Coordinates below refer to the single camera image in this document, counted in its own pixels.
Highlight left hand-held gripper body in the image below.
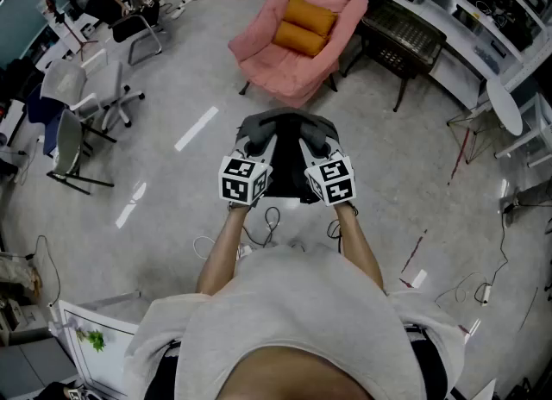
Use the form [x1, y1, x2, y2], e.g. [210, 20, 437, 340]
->
[217, 134, 278, 208]

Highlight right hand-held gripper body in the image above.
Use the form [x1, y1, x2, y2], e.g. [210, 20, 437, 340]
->
[298, 137, 357, 208]

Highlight pink padded armchair seat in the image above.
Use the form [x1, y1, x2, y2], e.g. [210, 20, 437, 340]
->
[227, 0, 370, 109]

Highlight person's right forearm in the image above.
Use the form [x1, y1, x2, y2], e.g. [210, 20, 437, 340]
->
[334, 202, 385, 291]

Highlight person's left forearm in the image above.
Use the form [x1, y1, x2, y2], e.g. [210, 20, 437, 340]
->
[196, 203, 254, 297]

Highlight person's white shirt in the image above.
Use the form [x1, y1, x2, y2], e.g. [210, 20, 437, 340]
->
[122, 242, 467, 400]

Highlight orange cushion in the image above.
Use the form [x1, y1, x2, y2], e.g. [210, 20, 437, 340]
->
[282, 0, 339, 39]
[271, 21, 329, 59]

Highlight black mesh side table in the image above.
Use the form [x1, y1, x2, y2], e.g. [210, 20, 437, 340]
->
[340, 0, 448, 113]

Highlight grey chair with black legs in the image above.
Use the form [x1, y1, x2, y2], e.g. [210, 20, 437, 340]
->
[45, 109, 118, 197]

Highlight round white table top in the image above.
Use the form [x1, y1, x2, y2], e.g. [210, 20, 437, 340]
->
[486, 78, 524, 136]

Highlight white shelf unit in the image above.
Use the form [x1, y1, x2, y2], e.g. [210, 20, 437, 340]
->
[348, 0, 552, 110]

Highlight white swivel office chair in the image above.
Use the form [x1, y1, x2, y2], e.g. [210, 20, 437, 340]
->
[40, 58, 146, 134]

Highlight blue cloth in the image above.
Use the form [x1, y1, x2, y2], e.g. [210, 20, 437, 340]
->
[24, 87, 66, 157]

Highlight white framed plant picture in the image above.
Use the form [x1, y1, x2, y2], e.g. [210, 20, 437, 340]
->
[58, 299, 140, 391]

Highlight red coat stand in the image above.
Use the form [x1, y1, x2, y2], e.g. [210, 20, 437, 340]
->
[33, 0, 99, 62]

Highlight white floor cable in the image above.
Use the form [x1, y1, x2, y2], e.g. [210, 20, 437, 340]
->
[191, 234, 256, 262]

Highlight thin wire frame stand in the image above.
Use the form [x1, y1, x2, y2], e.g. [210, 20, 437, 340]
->
[446, 109, 501, 165]

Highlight long black floor cable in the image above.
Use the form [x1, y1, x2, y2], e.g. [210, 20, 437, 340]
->
[473, 202, 521, 305]

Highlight black chair with chrome frame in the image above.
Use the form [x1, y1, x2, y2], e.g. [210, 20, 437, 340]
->
[84, 0, 166, 67]

